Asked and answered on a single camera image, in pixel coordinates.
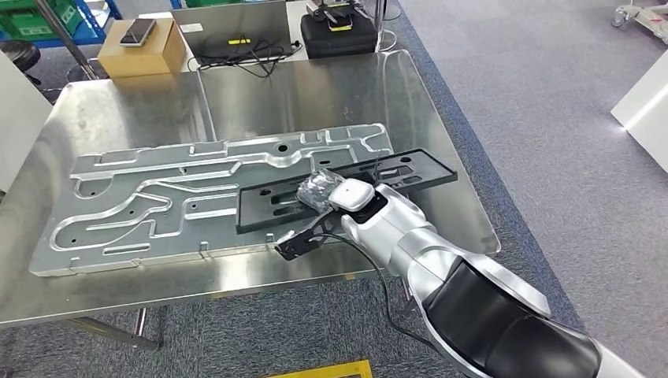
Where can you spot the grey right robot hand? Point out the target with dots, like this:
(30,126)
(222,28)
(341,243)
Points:
(313,193)

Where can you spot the long black plastic part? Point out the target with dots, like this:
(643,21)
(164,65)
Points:
(261,208)

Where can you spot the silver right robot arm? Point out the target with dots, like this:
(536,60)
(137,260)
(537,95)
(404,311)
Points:
(417,245)

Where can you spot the steel workbench leg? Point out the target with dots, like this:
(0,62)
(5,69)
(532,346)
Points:
(104,331)

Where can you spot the black equipment case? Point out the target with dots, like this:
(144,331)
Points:
(339,46)

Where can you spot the machined aluminium fixture plate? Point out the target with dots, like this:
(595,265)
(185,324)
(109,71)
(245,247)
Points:
(156,172)

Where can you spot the small yellow black device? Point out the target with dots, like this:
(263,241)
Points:
(239,41)

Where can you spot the black grey handheld device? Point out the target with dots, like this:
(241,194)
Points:
(334,15)

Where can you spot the silver laptop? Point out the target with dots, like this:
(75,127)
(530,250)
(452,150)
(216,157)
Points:
(224,21)

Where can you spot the green plastic crate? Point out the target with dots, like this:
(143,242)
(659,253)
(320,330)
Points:
(208,3)
(31,21)

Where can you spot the cardboard box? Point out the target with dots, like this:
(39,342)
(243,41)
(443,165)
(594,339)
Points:
(141,60)

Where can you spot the smartphone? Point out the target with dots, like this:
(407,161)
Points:
(137,32)

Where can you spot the blue rack with green crates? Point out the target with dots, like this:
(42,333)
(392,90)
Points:
(78,39)

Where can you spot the grey metal pole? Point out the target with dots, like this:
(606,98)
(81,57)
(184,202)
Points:
(62,36)

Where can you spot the white cabinet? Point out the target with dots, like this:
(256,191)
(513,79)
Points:
(647,109)
(21,125)

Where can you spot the black round stool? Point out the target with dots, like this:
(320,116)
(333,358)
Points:
(18,55)

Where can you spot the white wheeled cart base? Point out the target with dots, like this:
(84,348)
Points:
(644,15)

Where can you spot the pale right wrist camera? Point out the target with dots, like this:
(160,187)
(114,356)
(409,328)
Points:
(352,195)

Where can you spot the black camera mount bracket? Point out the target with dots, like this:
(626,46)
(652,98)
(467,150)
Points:
(292,245)

